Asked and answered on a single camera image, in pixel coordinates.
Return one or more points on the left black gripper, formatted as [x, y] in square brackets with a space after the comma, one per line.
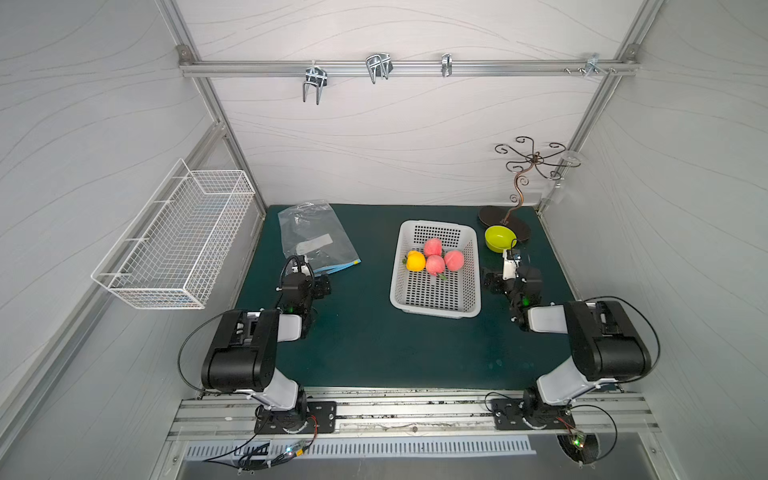
[298, 271]

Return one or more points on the clear zip-top bag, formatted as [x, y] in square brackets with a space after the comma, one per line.
[312, 230]

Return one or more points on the pink peach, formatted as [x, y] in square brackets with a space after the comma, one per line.
[433, 247]
[435, 266]
[454, 260]

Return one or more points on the pink peach top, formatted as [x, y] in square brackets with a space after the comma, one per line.
[433, 247]

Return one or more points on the yellow peach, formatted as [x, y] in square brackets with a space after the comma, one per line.
[415, 261]

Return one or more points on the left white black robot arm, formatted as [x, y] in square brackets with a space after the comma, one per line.
[242, 357]

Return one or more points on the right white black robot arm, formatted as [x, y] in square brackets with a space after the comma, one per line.
[605, 346]

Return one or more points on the green plastic bowl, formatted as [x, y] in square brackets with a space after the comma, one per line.
[499, 238]

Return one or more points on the dark green table mat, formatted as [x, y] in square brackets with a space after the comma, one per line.
[359, 339]

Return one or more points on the white perforated plastic basket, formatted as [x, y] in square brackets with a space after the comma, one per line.
[451, 295]

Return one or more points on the metal hook left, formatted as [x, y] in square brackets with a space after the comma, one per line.
[316, 79]

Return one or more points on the metal hook middle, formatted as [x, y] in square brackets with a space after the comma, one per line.
[379, 66]

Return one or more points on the metal hook small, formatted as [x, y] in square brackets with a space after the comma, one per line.
[446, 65]

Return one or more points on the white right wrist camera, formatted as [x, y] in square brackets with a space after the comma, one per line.
[511, 261]

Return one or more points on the bronze wire jewelry stand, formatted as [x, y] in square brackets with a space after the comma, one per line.
[526, 157]

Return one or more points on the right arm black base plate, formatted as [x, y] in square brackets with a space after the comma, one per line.
[517, 414]

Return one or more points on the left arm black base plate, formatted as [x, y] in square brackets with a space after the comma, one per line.
[305, 418]

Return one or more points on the white wire wall basket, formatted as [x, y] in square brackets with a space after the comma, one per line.
[172, 252]

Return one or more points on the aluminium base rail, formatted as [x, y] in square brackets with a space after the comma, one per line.
[401, 412]

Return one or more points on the white vented cable duct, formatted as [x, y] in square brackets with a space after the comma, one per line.
[382, 447]

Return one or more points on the aluminium crossbar rail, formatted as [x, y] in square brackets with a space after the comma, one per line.
[401, 68]

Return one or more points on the metal bracket right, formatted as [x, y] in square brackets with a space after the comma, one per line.
[591, 68]

